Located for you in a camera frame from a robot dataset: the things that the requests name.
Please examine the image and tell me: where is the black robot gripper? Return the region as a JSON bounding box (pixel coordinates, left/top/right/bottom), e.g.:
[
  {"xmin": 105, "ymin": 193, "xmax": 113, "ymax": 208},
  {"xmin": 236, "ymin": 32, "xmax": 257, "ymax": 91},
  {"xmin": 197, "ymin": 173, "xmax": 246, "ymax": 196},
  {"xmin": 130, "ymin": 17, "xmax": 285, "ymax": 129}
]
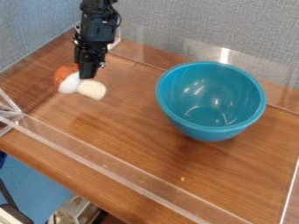
[{"xmin": 73, "ymin": 8, "xmax": 121, "ymax": 80}]

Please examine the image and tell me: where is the white brown-capped toy mushroom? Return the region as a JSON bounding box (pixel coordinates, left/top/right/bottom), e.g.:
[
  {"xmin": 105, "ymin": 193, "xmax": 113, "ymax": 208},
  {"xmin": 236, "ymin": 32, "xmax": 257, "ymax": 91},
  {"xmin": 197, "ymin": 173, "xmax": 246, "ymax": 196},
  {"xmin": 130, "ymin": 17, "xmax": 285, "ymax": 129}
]
[{"xmin": 53, "ymin": 63, "xmax": 108, "ymax": 101}]

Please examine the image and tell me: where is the blue plastic bowl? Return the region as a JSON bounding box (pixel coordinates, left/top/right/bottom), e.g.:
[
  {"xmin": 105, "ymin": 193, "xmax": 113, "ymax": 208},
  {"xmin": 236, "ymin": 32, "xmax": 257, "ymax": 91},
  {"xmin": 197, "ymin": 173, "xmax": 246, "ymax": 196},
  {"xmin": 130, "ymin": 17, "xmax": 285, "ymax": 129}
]
[{"xmin": 154, "ymin": 61, "xmax": 266, "ymax": 142}]

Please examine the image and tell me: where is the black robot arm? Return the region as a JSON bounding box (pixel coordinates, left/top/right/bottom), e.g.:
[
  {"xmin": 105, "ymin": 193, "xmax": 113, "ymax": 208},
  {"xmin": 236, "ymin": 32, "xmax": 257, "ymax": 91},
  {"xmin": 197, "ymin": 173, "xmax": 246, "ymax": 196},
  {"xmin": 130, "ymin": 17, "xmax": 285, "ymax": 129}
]
[{"xmin": 73, "ymin": 0, "xmax": 121, "ymax": 80}]

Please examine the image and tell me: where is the clear acrylic back barrier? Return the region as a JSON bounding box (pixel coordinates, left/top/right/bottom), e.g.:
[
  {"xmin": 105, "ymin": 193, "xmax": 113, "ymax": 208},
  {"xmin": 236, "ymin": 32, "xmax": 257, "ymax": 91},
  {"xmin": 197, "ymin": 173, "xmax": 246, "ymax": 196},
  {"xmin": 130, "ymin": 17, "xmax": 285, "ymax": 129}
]
[{"xmin": 116, "ymin": 23, "xmax": 299, "ymax": 115}]

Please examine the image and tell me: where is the clear acrylic barrier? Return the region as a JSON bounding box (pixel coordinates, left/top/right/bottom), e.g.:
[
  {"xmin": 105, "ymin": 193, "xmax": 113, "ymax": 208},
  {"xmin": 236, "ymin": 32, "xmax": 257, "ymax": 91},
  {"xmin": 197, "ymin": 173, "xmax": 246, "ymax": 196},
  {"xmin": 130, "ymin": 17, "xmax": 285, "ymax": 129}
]
[
  {"xmin": 116, "ymin": 23, "xmax": 299, "ymax": 115},
  {"xmin": 0, "ymin": 114, "xmax": 250, "ymax": 224}
]

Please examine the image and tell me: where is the white device under table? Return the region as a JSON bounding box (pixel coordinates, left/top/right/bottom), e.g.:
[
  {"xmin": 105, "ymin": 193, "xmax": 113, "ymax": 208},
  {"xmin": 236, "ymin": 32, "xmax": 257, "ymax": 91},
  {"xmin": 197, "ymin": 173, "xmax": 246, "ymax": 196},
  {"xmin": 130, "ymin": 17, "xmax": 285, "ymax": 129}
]
[{"xmin": 46, "ymin": 196, "xmax": 100, "ymax": 224}]

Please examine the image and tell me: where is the clear acrylic front barrier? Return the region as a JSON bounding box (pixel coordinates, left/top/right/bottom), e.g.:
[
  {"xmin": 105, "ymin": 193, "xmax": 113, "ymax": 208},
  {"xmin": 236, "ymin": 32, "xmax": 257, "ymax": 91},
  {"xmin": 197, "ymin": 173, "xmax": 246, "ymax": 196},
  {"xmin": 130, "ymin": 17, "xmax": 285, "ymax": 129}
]
[{"xmin": 0, "ymin": 114, "xmax": 250, "ymax": 224}]

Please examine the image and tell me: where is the clear acrylic left bracket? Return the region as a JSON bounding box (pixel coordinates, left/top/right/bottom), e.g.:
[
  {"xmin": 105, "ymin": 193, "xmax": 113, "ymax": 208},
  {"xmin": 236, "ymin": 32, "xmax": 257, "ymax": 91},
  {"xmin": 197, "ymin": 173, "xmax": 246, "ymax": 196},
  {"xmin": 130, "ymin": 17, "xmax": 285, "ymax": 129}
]
[{"xmin": 0, "ymin": 88, "xmax": 24, "ymax": 137}]

